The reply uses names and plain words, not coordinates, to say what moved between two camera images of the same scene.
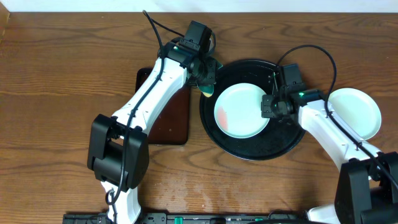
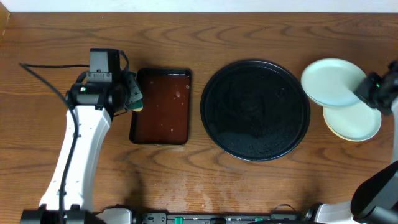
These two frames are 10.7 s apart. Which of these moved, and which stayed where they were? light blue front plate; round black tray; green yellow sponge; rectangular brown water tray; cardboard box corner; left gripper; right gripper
Moved: left gripper; right gripper; green yellow sponge
Stayed: rectangular brown water tray; light blue front plate; round black tray; cardboard box corner
